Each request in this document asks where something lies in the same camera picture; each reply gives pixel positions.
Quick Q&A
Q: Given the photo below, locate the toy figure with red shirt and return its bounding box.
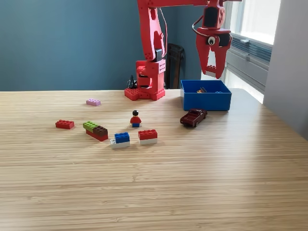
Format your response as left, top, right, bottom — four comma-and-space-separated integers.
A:
129, 110, 143, 128

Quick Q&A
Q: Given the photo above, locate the dark red toy car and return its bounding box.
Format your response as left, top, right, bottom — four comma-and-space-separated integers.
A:
180, 108, 208, 128

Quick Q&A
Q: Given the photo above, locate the grey vent grille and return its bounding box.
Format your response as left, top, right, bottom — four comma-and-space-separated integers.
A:
225, 33, 273, 71

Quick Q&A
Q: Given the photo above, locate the pink flat brick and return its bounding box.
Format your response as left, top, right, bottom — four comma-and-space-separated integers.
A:
86, 98, 102, 107

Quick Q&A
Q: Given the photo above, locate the green brown red brick stack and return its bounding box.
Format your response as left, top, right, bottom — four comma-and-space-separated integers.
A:
82, 121, 109, 142

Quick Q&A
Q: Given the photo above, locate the blue and white brick stack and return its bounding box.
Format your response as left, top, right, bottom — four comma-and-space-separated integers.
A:
110, 132, 131, 149

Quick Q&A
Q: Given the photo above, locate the red and white brick stack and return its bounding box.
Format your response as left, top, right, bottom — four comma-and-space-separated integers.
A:
204, 64, 218, 79
138, 129, 158, 145

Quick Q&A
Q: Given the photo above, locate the blue plastic bin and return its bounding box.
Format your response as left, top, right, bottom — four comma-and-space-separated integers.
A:
180, 79, 232, 112

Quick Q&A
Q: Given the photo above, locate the dark folded chair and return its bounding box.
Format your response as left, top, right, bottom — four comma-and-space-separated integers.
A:
165, 43, 186, 90

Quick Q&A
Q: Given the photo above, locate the red flat brick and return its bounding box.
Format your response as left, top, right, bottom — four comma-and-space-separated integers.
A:
55, 119, 75, 130

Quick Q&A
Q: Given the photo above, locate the window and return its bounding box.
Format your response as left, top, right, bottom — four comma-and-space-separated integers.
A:
226, 0, 282, 46

